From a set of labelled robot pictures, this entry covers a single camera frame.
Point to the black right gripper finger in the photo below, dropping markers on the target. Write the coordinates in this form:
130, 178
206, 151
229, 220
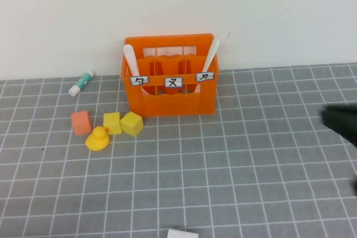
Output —
341, 126
346, 109

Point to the white plastic knife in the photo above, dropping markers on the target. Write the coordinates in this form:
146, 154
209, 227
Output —
213, 49

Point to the pale pink plastic spoon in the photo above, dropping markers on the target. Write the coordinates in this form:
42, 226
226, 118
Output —
129, 57

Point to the orange plastic cutlery holder crate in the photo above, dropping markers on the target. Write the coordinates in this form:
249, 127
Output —
173, 107

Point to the paper label reading 刀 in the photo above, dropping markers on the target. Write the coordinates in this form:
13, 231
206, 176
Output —
205, 76

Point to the paper label reading 叉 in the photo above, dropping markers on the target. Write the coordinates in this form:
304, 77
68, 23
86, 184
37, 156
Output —
173, 82

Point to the white foam block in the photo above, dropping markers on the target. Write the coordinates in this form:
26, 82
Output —
181, 234

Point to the paper label reading 勺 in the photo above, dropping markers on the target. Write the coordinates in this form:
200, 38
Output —
139, 80

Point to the yellow foam cube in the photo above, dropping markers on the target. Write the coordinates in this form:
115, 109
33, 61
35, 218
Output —
111, 122
131, 125

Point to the yellow rubber duck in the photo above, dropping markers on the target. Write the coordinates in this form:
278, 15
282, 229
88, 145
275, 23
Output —
96, 141

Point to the orange foam cube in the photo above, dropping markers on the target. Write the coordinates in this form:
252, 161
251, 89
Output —
81, 123

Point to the white green glue stick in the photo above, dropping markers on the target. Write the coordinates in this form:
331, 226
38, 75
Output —
81, 83

